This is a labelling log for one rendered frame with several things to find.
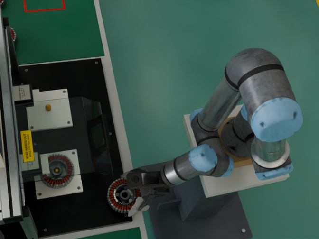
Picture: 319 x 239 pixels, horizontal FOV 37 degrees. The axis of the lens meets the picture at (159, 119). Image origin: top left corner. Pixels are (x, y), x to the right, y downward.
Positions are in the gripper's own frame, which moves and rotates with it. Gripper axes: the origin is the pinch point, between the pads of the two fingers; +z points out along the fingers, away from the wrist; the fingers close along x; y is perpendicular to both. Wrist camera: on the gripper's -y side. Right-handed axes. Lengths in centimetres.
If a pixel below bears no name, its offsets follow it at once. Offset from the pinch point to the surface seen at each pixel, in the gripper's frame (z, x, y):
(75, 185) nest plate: 11.8, 7.3, -9.2
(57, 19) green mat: 12, 78, -5
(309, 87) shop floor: -16, 70, 156
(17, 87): 9.3, 38.9, -28.9
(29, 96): 7.3, 35.3, -26.2
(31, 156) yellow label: -3.7, 8.2, -35.5
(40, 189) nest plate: 18.6, 7.7, -18.1
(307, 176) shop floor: -3, 17, 138
